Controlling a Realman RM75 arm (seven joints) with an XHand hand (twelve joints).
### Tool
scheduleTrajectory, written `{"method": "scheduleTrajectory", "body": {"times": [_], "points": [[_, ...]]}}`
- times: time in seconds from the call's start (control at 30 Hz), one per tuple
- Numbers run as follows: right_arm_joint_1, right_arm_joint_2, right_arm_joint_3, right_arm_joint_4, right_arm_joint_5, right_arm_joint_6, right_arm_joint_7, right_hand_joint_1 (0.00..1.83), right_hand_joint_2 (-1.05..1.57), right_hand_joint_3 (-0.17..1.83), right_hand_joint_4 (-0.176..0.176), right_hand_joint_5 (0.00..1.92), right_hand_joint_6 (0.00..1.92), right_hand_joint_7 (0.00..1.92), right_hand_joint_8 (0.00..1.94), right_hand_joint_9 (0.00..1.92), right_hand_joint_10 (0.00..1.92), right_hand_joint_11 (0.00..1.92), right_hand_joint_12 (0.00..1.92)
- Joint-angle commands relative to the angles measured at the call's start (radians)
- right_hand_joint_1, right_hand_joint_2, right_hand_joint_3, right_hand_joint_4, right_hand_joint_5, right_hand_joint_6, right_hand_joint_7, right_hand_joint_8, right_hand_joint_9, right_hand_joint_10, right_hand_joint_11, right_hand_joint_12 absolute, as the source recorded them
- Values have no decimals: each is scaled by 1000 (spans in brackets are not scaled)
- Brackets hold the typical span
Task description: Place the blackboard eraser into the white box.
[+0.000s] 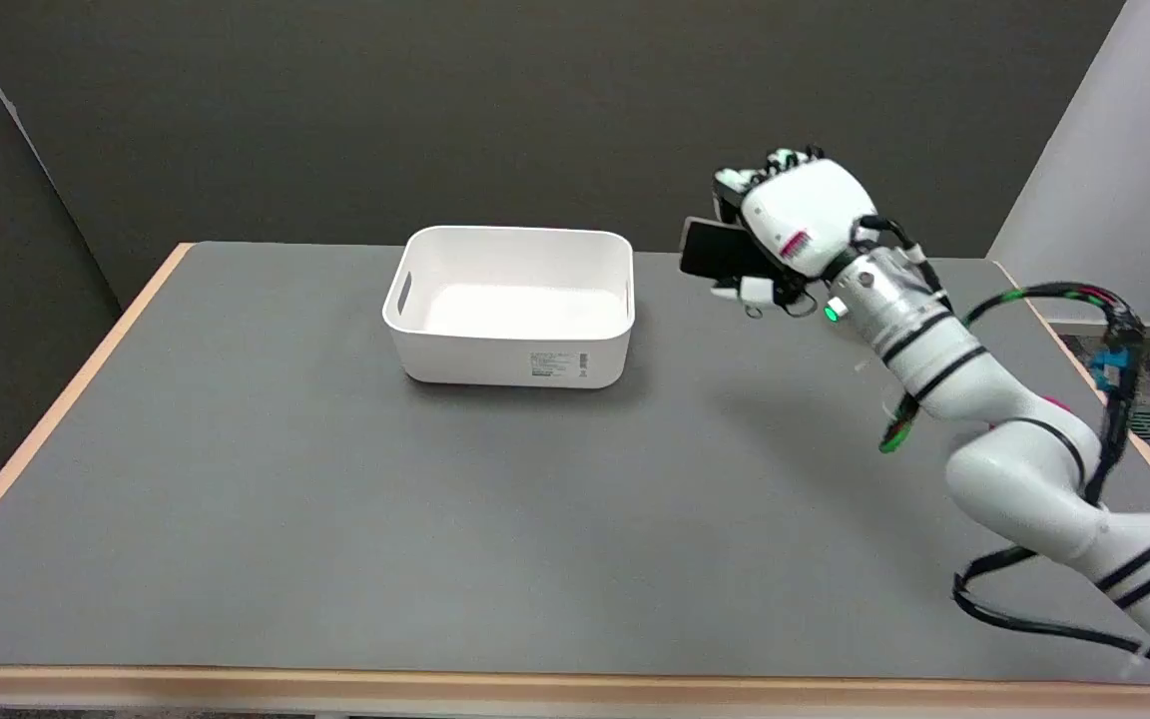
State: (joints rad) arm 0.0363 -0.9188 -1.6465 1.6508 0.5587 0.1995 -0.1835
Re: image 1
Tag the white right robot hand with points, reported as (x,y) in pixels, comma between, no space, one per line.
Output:
(803,215)

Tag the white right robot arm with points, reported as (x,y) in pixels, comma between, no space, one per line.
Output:
(994,419)

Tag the white plastic storage box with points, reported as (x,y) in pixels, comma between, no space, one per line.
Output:
(512,305)

